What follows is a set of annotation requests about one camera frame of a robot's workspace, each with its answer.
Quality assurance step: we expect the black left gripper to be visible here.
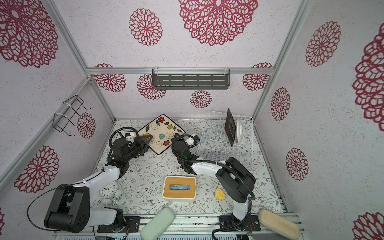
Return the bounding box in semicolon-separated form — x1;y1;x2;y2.
124;134;153;162

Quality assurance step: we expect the white square plate black rim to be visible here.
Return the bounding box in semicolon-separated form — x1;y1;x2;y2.
117;130;137;142

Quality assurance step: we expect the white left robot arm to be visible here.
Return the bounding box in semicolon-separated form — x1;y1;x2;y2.
44;133;153;233

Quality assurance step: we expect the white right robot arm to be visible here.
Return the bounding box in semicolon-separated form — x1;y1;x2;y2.
172;139;256;221

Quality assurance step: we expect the white wooden tissue box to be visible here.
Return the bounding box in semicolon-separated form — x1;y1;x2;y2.
162;176;197;202

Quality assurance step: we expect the yellow sponge piece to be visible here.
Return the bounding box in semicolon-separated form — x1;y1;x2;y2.
215;189;226;200

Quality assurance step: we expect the small white round plate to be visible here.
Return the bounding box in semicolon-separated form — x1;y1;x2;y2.
236;119;243;144

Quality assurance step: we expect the white alarm clock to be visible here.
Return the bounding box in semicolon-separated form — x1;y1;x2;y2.
98;181;123;206

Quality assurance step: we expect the beige padded cushion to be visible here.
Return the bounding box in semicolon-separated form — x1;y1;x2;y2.
258;209;300;240

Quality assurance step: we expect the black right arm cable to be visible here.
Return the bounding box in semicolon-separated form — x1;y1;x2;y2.
170;134;257;240

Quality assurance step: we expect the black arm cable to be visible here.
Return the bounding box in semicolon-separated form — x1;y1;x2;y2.
170;134;257;240
107;126;139;151

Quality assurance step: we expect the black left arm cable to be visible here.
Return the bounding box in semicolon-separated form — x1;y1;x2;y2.
107;126;139;151

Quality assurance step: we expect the white wire dish rack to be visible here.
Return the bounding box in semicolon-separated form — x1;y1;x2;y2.
198;110;254;168

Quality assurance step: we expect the grey wall shelf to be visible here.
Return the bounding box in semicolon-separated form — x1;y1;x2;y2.
152;69;231;90

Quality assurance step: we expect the black wire wall basket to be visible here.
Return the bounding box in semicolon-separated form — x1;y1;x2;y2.
52;95;91;137

